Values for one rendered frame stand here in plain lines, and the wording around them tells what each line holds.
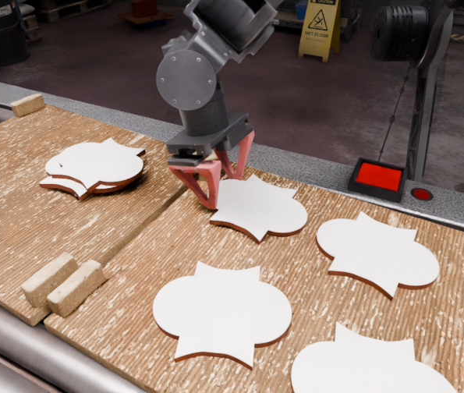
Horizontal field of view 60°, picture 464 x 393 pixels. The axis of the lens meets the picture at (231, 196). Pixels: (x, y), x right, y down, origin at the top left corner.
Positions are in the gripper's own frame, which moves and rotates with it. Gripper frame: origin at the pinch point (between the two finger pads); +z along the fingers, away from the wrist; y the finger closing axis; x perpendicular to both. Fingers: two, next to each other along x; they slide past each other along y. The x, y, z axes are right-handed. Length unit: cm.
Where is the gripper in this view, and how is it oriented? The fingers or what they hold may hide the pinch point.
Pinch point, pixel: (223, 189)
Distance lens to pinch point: 54.1
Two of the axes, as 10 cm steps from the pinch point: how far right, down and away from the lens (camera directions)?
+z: 2.1, 8.5, 4.8
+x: -8.5, -0.9, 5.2
